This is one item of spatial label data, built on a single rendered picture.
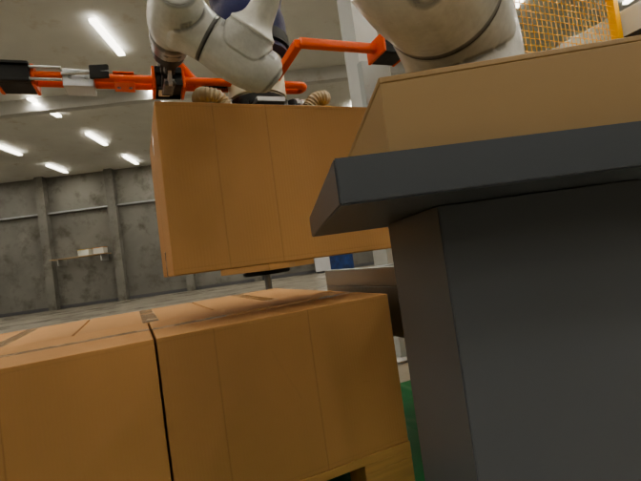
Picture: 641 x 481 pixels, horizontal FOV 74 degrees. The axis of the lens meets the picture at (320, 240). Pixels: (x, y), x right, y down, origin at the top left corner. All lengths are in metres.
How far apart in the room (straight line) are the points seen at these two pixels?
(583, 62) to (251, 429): 0.93
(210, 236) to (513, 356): 0.71
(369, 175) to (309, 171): 0.77
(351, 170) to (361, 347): 0.84
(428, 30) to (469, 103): 0.13
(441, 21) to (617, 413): 0.48
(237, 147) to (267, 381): 0.56
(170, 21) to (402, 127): 0.64
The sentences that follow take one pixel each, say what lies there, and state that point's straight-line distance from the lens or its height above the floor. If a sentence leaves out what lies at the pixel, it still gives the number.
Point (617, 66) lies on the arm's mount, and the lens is 0.52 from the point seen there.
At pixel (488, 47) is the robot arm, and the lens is 0.63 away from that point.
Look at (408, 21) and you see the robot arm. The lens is 0.51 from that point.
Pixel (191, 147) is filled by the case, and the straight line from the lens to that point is 1.06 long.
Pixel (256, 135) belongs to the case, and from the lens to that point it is 1.10.
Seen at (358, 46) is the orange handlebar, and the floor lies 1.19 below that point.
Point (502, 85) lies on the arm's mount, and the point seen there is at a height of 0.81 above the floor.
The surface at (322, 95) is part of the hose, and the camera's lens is 1.29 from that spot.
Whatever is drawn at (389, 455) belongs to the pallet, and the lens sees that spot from 1.27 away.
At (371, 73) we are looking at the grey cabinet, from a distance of 2.72.
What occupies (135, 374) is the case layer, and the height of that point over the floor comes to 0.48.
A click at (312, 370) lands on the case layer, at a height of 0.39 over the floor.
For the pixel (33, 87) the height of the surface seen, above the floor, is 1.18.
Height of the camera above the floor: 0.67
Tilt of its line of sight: 2 degrees up
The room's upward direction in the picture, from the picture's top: 8 degrees counter-clockwise
